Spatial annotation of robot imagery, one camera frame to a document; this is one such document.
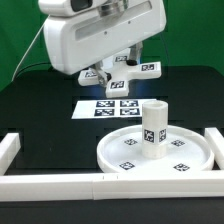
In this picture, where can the white right fence bar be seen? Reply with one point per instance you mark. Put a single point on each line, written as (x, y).
(216, 142)

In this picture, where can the white round table top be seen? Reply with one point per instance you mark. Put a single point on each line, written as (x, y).
(121, 152)

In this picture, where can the white front fence bar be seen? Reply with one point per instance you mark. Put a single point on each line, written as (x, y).
(110, 186)

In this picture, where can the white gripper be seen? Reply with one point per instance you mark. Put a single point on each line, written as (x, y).
(76, 42)

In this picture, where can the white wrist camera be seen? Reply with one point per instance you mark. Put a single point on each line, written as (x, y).
(67, 8)

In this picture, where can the white cross-shaped table base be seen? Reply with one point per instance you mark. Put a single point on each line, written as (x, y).
(120, 73)

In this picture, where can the white marker tag board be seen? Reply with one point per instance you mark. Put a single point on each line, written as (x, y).
(113, 108)

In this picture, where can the white left fence bar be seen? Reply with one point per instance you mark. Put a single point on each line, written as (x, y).
(9, 147)

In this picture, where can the white fence bar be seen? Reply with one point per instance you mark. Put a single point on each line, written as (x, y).
(110, 186)
(216, 142)
(9, 147)

